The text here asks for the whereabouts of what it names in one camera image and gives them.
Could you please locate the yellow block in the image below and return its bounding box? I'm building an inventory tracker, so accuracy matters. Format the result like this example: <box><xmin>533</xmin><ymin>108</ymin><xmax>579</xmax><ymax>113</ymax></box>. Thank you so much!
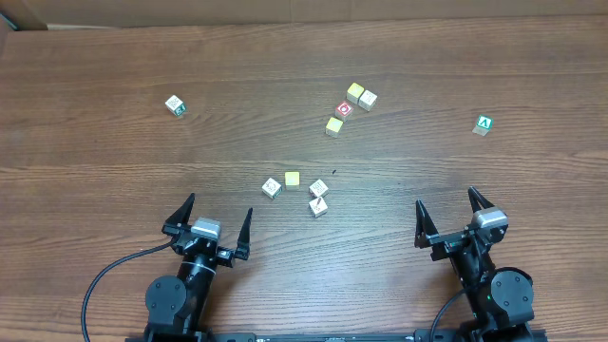
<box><xmin>346</xmin><ymin>83</ymin><xmax>365</xmax><ymax>105</ymax></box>
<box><xmin>284</xmin><ymin>171</ymin><xmax>300</xmax><ymax>190</ymax></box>
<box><xmin>325</xmin><ymin>117</ymin><xmax>343</xmax><ymax>138</ymax></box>

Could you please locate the red circle block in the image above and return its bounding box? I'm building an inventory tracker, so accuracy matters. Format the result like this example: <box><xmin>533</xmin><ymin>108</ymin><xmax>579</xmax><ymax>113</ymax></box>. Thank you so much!
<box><xmin>334</xmin><ymin>101</ymin><xmax>353</xmax><ymax>122</ymax></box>

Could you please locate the white patterned block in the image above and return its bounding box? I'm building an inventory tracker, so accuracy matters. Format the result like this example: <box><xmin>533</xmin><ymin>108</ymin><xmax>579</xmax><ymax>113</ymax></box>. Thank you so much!
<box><xmin>309</xmin><ymin>179</ymin><xmax>329</xmax><ymax>198</ymax></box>

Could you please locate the white block red mark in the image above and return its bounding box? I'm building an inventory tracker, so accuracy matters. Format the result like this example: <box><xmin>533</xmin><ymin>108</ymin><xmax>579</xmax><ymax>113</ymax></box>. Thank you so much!
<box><xmin>309</xmin><ymin>197</ymin><xmax>329</xmax><ymax>218</ymax></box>

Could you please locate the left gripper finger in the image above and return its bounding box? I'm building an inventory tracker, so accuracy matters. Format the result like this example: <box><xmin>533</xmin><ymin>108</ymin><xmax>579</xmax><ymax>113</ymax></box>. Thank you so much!
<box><xmin>164</xmin><ymin>193</ymin><xmax>196</xmax><ymax>228</ymax></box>
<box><xmin>237</xmin><ymin>208</ymin><xmax>253</xmax><ymax>252</ymax></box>

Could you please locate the green letter block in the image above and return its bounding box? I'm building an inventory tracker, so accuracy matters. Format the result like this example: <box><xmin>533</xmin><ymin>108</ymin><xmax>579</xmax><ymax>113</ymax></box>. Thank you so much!
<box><xmin>472</xmin><ymin>115</ymin><xmax>494</xmax><ymax>136</ymax></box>

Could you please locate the white block green edge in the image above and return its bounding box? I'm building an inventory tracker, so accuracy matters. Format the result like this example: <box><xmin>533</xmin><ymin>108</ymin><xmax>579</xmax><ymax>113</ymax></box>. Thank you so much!
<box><xmin>261</xmin><ymin>178</ymin><xmax>282</xmax><ymax>200</ymax></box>

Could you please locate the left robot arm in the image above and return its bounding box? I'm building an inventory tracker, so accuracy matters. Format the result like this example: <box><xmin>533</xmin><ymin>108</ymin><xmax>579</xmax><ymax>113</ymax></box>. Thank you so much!
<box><xmin>143</xmin><ymin>195</ymin><xmax>253</xmax><ymax>342</ymax></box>

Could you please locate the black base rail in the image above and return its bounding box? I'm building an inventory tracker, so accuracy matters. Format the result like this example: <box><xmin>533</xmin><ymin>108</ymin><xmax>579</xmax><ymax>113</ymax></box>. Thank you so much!
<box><xmin>124</xmin><ymin>329</ymin><xmax>548</xmax><ymax>342</ymax></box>

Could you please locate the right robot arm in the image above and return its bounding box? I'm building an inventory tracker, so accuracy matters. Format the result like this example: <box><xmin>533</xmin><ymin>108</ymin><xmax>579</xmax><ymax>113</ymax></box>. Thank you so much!
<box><xmin>414</xmin><ymin>186</ymin><xmax>535</xmax><ymax>341</ymax></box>

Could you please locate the white block green side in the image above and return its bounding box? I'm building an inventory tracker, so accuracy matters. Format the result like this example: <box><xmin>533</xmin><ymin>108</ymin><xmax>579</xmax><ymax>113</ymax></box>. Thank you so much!
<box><xmin>165</xmin><ymin>95</ymin><xmax>186</xmax><ymax>117</ymax></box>

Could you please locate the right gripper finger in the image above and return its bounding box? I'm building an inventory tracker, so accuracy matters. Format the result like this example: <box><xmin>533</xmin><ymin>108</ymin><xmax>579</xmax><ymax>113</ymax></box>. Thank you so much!
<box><xmin>467</xmin><ymin>186</ymin><xmax>494</xmax><ymax>213</ymax></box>
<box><xmin>415</xmin><ymin>199</ymin><xmax>438</xmax><ymax>240</ymax></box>

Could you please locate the white block far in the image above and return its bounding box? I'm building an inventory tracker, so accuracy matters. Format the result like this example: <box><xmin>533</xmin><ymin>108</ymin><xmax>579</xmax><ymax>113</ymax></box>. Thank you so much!
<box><xmin>358</xmin><ymin>90</ymin><xmax>377</xmax><ymax>111</ymax></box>

